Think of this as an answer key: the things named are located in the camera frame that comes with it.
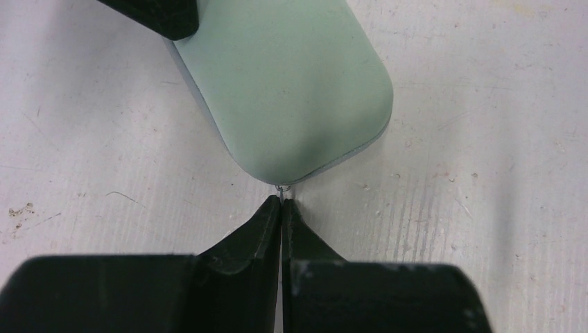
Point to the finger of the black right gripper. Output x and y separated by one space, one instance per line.
172 19

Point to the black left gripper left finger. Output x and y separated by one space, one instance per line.
231 287

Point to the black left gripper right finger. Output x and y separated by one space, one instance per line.
323 292

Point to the mint green umbrella case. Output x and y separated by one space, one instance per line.
293 87

